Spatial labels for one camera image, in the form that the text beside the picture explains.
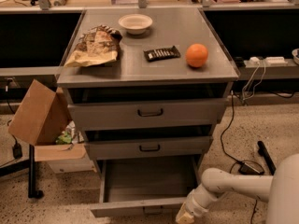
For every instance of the black table leg left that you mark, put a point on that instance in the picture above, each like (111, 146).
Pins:
(33, 192)

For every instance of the black power adapter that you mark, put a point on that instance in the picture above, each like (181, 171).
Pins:
(251, 168)

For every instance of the dark snack bar wrapper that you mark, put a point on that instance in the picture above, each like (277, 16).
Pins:
(153, 55)

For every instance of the white bowl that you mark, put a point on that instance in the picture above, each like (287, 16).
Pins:
(135, 24)

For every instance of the black floor stand leg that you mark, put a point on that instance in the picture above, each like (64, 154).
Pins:
(262, 150)

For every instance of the orange fruit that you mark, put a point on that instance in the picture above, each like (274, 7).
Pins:
(196, 55)

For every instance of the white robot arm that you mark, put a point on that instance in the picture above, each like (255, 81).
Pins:
(280, 191)

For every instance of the grey drawer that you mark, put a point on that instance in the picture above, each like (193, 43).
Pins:
(148, 114)
(144, 148)
(145, 186)

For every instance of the grey bottom drawer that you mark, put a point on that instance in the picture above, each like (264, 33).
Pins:
(145, 186)

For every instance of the grey metal drawer cabinet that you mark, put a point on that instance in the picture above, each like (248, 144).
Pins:
(132, 78)

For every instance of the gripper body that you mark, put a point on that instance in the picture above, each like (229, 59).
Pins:
(195, 205)

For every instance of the grey top drawer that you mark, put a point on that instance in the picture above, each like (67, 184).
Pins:
(148, 114)

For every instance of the white power strip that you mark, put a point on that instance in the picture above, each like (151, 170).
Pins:
(268, 62)

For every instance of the grey middle drawer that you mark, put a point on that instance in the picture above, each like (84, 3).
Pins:
(144, 148)

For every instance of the brown cardboard box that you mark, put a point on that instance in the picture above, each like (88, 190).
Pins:
(42, 120)

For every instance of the crumpled chip bag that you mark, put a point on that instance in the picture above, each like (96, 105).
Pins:
(99, 45)

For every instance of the small black plug adapter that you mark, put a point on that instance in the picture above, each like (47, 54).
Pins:
(17, 152)

